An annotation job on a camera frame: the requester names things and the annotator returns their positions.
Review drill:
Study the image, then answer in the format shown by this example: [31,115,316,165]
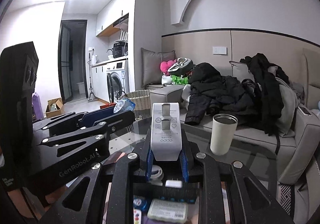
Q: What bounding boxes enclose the black door frame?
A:
[57,19,88,104]

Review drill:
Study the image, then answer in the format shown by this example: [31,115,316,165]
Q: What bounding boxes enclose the woven wicker basket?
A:
[126,89,151,111]

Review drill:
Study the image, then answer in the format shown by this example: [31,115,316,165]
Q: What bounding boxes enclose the black jacket pile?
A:
[185,53,284,136]

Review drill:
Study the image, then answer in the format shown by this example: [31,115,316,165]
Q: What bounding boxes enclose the black bicycle helmet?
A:
[168,58,194,76]

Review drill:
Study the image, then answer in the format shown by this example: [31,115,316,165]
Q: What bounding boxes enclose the green lidded plastic case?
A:
[147,199,188,223]

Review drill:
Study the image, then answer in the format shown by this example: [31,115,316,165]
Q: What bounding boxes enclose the pink plush toy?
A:
[160,60,176,76]

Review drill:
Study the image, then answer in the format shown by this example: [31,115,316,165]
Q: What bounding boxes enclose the purple rolled mat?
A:
[32,92,44,120]

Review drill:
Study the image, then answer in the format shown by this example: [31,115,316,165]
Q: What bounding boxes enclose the red gift bag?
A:
[100,102,116,110]

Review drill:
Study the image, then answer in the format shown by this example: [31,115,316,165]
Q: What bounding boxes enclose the blue tape dispenser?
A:
[133,196,149,212]
[113,97,136,113]

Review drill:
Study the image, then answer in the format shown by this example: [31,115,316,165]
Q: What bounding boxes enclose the round silver device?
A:
[149,165,164,186]

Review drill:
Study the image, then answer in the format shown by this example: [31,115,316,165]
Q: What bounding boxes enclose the grey back cushion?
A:
[141,48,176,87]

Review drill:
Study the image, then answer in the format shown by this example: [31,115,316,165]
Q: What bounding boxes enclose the white washing machine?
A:
[106,59,129,102]

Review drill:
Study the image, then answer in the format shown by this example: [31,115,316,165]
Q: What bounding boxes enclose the white oppo charger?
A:
[150,102,182,162]

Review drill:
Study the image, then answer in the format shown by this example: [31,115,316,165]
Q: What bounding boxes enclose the blue tape dispenser far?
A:
[113,97,136,113]

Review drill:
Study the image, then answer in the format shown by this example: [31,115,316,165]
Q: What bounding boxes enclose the black storage box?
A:
[105,153,226,205]

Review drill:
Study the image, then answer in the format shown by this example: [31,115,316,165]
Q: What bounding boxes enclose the wall power socket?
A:
[213,46,227,55]

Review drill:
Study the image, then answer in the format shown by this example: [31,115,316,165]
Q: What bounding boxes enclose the white cylindrical cup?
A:
[210,113,238,156]

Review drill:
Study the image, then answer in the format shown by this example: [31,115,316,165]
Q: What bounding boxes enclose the blue tape dispenser near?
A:
[133,196,149,212]

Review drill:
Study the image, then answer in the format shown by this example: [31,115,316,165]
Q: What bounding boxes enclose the grey sofa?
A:
[145,48,320,224]

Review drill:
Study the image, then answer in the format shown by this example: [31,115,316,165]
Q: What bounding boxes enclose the white plug charger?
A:
[165,180,183,189]

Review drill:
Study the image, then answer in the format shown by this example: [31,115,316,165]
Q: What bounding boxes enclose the silver remote control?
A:
[133,209,142,224]

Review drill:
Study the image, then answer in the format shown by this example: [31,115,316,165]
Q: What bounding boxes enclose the cardboard box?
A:
[46,98,65,118]

